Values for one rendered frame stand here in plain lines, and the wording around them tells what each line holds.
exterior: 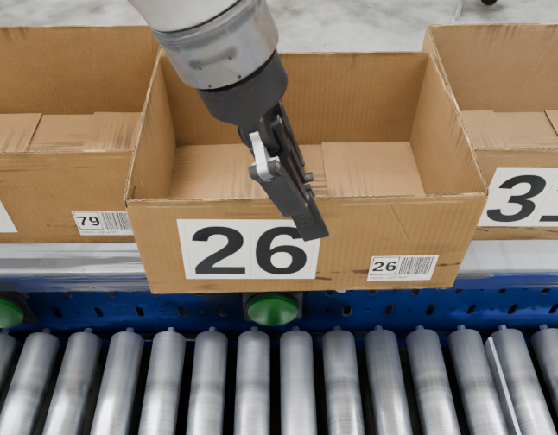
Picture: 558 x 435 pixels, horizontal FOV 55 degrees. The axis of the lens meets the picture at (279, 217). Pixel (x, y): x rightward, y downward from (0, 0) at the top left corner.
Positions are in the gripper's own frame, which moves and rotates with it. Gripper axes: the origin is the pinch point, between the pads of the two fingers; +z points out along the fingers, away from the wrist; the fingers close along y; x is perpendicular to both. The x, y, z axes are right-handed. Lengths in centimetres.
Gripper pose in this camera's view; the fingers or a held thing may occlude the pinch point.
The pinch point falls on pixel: (307, 213)
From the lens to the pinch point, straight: 58.7
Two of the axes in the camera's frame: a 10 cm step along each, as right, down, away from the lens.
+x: 9.4, -2.3, -2.5
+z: 3.4, 6.2, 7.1
